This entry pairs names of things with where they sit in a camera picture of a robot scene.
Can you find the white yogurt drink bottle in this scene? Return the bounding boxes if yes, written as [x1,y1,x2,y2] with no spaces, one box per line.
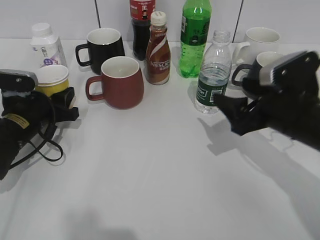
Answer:
[30,22,68,68]

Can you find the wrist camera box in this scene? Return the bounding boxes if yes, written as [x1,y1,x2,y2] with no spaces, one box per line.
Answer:
[259,50,310,87]
[0,69,38,93]

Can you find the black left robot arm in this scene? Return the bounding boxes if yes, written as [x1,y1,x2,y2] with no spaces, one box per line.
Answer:
[0,87,79,179]

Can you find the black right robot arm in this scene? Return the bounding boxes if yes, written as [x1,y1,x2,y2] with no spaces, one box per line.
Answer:
[213,50,320,150]

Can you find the clear water bottle green label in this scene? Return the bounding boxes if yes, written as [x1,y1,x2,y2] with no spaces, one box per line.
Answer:
[195,30,232,115]

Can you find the cola bottle red label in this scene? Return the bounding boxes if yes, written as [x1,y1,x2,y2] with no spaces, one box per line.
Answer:
[129,0,156,61]

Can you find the white paper cup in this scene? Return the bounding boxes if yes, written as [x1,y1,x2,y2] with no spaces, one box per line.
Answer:
[35,65,69,86]

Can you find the dark grey ceramic mug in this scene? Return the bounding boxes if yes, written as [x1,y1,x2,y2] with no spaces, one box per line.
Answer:
[231,51,284,99]

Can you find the brown Nescafe coffee bottle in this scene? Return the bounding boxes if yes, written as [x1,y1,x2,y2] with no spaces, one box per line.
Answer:
[145,11,171,85]

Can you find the green soda bottle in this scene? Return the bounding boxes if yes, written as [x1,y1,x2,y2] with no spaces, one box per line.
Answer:
[179,0,212,78]

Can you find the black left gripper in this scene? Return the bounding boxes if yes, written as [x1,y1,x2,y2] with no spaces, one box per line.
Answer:
[1,87,80,140]

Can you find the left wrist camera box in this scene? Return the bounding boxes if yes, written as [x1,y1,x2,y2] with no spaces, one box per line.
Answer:
[0,69,38,93]

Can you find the white ceramic mug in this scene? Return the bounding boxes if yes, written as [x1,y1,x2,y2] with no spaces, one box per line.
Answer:
[232,27,281,66]

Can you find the black ceramic mug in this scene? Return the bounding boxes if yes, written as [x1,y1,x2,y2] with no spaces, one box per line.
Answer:
[75,28,125,75]

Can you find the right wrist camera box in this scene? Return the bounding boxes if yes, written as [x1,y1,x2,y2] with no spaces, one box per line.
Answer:
[259,50,310,87]

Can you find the red ceramic mug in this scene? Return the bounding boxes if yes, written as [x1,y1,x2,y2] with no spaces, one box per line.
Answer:
[85,56,144,110]

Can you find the yellow paper cup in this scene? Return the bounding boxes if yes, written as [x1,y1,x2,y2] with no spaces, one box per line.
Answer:
[35,78,69,97]

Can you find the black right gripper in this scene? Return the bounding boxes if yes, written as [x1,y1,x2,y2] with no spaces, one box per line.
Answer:
[213,50,320,140]

